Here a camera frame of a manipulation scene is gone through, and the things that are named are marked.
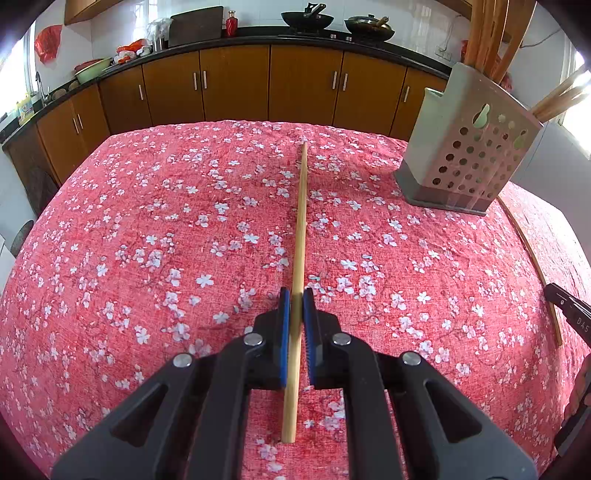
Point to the hanging red plastic bag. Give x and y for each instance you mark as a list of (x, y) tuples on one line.
[(48, 44)]

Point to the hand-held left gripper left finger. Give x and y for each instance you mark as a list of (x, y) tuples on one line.
[(286, 341)]

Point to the perforated steel chopstick holder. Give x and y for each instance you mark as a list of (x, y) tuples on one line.
[(461, 166)]

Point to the green basin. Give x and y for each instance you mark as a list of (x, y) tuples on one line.
[(92, 70)]

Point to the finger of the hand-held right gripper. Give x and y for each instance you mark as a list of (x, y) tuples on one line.
[(572, 311), (571, 434)]

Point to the red and white bowls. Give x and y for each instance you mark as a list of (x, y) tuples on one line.
[(131, 51)]

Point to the white wall outlet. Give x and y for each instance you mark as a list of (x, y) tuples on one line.
[(444, 51)]

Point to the brown wooden base cabinets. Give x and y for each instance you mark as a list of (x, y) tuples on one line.
[(231, 81)]

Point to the person's right hand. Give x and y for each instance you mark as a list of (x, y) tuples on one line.
[(581, 385)]

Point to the red bag with green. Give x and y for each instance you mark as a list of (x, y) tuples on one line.
[(508, 82)]

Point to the red floral tablecloth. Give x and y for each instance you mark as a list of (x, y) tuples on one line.
[(161, 254)]

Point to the black kitchen countertop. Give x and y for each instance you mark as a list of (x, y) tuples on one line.
[(221, 40)]

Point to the dark wok with wooden spatula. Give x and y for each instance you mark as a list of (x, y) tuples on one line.
[(368, 28)]

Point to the dark brown cutting board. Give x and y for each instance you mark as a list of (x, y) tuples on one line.
[(196, 26)]

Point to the red bottle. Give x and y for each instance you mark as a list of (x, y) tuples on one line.
[(232, 25)]

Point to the bright window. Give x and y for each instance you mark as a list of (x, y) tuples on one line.
[(11, 83), (579, 106)]

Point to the dish soap bottle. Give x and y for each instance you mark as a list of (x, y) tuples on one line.
[(25, 110)]

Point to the brown wooden wall cabinet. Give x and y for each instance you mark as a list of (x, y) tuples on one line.
[(87, 8)]

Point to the metal sink faucet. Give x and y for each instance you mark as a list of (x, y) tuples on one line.
[(40, 87)]

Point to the steel cup with plastic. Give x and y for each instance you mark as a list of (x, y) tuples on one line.
[(158, 39)]

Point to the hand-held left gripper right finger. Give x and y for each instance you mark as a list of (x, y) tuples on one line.
[(310, 350)]

